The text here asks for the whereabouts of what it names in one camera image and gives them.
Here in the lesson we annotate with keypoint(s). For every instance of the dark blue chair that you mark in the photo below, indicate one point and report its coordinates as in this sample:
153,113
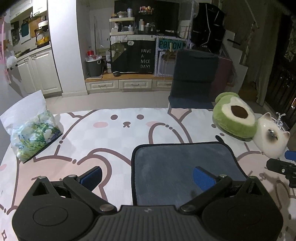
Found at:
194,73

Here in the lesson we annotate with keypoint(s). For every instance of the white wooden drawer bench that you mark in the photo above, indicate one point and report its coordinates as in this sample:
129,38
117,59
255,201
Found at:
127,83

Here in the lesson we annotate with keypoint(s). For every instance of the maroon panel board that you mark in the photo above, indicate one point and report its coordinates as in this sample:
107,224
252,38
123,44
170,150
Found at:
222,75

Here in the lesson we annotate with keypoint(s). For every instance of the white kitchen cabinet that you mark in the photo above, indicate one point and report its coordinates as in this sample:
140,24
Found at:
38,72

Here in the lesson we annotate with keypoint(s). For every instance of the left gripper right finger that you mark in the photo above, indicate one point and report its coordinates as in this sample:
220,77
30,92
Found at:
234,210

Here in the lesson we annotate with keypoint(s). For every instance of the white tiered storage shelf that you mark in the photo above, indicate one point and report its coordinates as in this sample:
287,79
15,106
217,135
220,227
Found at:
121,26

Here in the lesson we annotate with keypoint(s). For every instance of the floral tissue pack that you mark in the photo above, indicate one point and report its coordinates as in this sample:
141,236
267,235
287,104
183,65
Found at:
31,126

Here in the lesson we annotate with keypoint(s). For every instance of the black have a nice day cloth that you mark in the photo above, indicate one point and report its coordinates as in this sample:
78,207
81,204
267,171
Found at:
133,56

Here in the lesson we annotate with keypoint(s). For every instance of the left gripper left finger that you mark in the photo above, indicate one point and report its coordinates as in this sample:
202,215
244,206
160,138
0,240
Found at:
61,210

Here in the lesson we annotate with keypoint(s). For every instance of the white ceramic cat figurine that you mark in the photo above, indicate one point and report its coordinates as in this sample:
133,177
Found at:
270,138

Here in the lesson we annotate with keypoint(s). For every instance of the black hanging jacket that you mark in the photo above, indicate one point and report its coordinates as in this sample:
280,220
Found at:
208,30

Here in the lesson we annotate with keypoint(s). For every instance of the purple and grey towel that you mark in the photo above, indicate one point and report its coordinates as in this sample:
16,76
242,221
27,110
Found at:
173,174

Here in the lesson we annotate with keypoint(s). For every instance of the dark grey trash bin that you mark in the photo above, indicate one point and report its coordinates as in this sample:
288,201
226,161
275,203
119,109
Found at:
94,64

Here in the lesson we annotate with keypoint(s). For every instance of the green avocado plush pillow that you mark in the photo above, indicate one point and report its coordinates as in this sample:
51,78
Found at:
234,115

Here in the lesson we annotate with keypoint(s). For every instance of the teal lettered poster sign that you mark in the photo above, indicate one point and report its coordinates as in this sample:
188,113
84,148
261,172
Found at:
170,44

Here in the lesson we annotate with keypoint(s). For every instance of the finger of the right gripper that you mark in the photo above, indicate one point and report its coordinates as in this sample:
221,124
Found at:
285,168

